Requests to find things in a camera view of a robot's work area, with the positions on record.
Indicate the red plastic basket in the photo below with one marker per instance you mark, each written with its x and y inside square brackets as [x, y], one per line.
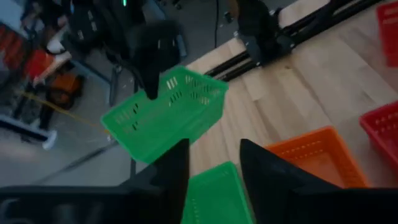
[382, 130]
[388, 34]

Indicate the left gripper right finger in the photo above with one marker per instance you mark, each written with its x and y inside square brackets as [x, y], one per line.
[267, 174]

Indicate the green plastic basket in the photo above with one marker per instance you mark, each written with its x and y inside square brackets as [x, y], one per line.
[161, 124]
[214, 199]

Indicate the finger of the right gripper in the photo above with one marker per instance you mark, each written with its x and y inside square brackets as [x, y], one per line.
[152, 81]

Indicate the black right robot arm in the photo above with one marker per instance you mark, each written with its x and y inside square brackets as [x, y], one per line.
[258, 31]

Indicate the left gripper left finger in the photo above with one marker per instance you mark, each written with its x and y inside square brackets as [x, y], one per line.
[174, 180]

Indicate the grey metal stand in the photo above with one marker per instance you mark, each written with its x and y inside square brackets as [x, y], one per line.
[25, 129]

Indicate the orange plastic basket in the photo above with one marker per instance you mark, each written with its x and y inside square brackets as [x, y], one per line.
[317, 161]

